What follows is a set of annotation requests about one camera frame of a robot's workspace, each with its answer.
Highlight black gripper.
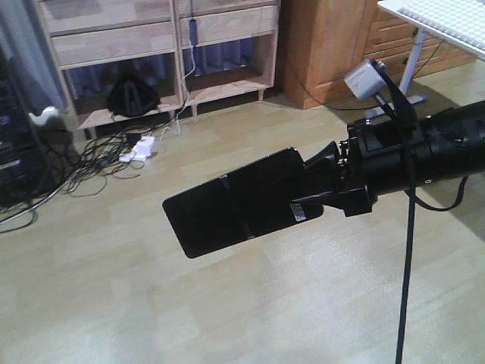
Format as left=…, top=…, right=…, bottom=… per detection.
left=269, top=119, right=410, bottom=217

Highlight black smartphone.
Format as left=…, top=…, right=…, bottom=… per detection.
left=162, top=147, right=324, bottom=259

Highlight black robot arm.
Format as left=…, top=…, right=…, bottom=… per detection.
left=275, top=102, right=484, bottom=217

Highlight wooden shelf desk unit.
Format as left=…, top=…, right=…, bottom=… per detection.
left=33, top=1, right=280, bottom=139

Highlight wooden dresser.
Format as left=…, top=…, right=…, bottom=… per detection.
left=276, top=0, right=477, bottom=110

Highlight white power strip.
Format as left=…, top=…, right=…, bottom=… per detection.
left=118, top=136, right=155, bottom=163

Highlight white table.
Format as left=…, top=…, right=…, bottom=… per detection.
left=377, top=0, right=484, bottom=94

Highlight black bag on shelf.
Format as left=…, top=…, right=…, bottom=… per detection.
left=106, top=75, right=160, bottom=118

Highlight black computer tower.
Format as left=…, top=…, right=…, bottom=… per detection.
left=1, top=55, right=55, bottom=208

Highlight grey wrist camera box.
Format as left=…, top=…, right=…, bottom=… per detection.
left=344, top=60, right=386, bottom=101

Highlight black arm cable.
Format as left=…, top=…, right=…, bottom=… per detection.
left=373, top=71, right=468, bottom=364

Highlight white charger cable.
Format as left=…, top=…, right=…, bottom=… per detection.
left=153, top=45, right=198, bottom=152

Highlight tangled black floor cables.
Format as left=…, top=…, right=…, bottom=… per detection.
left=0, top=94, right=183, bottom=234

